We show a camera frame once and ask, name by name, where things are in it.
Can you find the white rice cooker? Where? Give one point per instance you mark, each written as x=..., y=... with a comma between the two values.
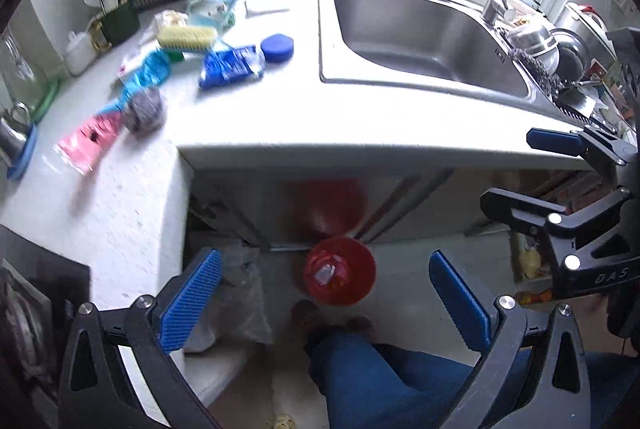
x=585, y=21

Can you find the white teapot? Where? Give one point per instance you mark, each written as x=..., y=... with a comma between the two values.
x=80, y=54

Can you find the person's right brown slipper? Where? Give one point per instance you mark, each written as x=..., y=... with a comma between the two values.
x=357, y=326

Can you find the blue round lid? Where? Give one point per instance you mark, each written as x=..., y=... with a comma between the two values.
x=276, y=47

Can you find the steel kettle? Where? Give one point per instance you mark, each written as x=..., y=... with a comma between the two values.
x=11, y=139

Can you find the person's left leg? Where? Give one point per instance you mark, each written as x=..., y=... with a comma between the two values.
x=380, y=384

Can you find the stainless steel sink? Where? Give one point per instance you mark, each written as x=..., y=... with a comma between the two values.
x=425, y=39

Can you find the green plate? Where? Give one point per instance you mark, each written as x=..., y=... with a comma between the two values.
x=47, y=99

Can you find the person's left brown slipper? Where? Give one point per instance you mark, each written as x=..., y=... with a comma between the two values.
x=306, y=316

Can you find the clear crumpled wrapper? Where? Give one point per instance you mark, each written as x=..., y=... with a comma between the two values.
x=326, y=273

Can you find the red plastic bin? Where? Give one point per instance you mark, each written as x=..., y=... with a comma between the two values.
x=350, y=281

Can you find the crumpled white tissue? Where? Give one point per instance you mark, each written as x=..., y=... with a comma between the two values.
x=170, y=20

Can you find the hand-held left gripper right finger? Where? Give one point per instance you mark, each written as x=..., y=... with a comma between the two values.
x=460, y=304

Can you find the crinkled white plastic bag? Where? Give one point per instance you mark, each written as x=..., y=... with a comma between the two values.
x=245, y=299

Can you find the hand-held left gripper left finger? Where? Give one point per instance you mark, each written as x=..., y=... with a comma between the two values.
x=192, y=299

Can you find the person's brown slipper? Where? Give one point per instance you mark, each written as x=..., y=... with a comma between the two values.
x=306, y=316
x=357, y=326

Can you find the steel bowl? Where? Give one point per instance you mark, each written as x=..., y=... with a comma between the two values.
x=532, y=39

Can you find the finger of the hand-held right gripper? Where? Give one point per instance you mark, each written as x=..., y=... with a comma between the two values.
x=525, y=209
x=552, y=141

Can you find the glass jar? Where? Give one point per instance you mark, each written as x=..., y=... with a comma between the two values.
x=20, y=69

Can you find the blue plastic packet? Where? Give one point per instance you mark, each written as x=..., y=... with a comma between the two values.
x=227, y=66

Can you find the blue coaster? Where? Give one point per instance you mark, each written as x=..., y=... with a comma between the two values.
x=25, y=161

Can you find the white plastic wrapper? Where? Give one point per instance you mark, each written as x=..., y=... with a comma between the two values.
x=135, y=56

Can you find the pink plastic packet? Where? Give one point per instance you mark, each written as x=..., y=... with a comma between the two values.
x=87, y=141

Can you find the black pot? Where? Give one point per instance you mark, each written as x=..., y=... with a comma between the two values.
x=572, y=56

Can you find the steel cabinet door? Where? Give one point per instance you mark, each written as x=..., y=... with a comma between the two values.
x=435, y=209
x=280, y=209

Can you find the dark green utensil cup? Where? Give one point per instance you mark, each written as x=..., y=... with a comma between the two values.
x=120, y=24

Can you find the light blue plastic wrapper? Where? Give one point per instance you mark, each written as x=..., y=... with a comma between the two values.
x=145, y=74

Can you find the blue scrub brush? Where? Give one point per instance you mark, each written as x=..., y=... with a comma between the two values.
x=187, y=38

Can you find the grey steel wool ball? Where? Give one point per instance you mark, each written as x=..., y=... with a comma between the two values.
x=143, y=109

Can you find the black stove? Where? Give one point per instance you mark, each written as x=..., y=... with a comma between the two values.
x=40, y=309

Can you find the teal plastic pouch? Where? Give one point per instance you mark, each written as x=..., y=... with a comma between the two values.
x=215, y=11

